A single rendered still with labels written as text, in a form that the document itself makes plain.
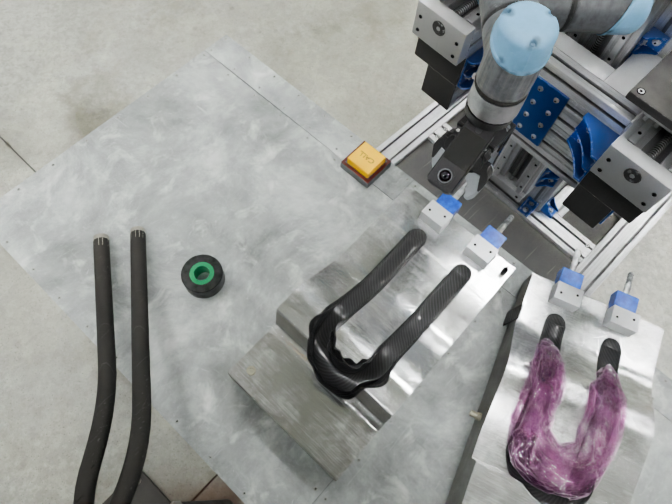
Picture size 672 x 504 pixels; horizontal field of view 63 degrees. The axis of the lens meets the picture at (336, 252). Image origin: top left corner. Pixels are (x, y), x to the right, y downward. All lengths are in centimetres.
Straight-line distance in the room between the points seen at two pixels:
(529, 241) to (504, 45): 127
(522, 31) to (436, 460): 71
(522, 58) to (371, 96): 170
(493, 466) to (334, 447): 26
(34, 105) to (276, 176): 154
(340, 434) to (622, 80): 93
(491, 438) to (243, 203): 66
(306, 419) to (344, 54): 185
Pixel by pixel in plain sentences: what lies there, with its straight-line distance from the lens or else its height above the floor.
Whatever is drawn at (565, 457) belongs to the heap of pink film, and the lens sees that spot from 102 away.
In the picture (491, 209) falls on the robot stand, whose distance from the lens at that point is 194.
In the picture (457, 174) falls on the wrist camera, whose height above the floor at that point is 115.
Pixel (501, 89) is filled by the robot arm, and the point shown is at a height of 128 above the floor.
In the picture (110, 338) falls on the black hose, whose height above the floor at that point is 86.
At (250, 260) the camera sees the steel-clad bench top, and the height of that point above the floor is 80.
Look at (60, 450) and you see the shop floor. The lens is 199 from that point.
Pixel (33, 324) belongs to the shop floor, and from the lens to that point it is 212.
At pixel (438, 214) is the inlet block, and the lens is 106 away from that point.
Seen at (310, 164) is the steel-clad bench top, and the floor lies 80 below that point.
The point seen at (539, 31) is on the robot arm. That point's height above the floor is 136.
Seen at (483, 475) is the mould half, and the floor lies 91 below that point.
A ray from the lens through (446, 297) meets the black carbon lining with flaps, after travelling 104.
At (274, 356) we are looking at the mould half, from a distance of 100.
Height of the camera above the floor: 183
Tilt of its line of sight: 66 degrees down
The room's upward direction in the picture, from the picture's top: 6 degrees clockwise
